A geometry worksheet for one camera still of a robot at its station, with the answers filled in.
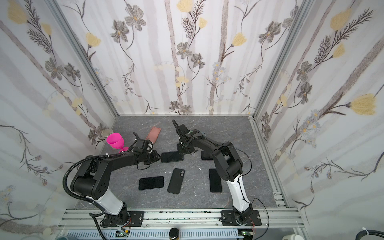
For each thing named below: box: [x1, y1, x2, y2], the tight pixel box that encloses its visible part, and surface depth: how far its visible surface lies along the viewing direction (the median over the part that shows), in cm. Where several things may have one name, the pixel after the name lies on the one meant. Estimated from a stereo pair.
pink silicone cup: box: [106, 132, 129, 153], surface depth 91 cm
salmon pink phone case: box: [146, 126, 161, 144], surface depth 110 cm
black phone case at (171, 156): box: [161, 151, 185, 163], surface depth 97 cm
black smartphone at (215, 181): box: [209, 168, 222, 193], surface depth 87 cm
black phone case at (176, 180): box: [167, 168, 185, 195], surface depth 89 cm
